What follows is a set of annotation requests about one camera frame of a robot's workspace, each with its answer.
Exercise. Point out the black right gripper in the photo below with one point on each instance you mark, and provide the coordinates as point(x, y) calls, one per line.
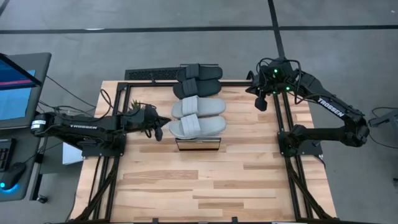
point(267, 82)

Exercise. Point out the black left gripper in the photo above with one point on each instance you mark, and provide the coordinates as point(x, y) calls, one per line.
point(146, 119)

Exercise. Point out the grey slide sandal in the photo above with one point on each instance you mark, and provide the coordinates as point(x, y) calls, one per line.
point(199, 106)
point(196, 127)

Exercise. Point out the wooden shelf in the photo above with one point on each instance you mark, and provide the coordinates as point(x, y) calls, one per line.
point(199, 144)

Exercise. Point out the black slide sandal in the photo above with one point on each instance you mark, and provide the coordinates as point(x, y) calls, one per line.
point(196, 88)
point(200, 73)

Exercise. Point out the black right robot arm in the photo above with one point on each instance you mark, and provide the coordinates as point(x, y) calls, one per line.
point(329, 107)

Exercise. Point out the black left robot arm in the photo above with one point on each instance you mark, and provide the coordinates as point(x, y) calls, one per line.
point(82, 130)

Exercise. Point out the green succulent in pot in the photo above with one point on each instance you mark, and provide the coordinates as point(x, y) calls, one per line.
point(136, 105)

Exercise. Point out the black keyboard behind table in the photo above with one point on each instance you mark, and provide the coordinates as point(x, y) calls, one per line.
point(152, 74)

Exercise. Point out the white box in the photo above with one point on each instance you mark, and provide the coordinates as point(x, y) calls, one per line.
point(71, 154)

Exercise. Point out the dark grey equipment stand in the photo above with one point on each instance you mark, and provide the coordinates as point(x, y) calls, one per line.
point(384, 119)

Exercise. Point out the grey desk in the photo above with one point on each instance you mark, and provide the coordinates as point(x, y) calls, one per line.
point(27, 149)

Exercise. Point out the black desk leg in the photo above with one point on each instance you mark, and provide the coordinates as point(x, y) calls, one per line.
point(37, 183)

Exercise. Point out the black caster wheel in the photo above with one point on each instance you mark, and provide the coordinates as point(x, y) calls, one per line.
point(42, 199)

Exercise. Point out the grey-framed computer monitor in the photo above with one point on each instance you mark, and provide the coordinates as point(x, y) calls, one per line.
point(15, 105)

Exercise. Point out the black computer mouse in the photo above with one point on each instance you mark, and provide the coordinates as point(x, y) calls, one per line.
point(12, 175)

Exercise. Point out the black-edged computer screen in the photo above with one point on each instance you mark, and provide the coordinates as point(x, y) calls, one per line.
point(12, 74)

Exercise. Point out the black aluminium table frame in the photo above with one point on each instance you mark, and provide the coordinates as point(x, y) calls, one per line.
point(149, 84)

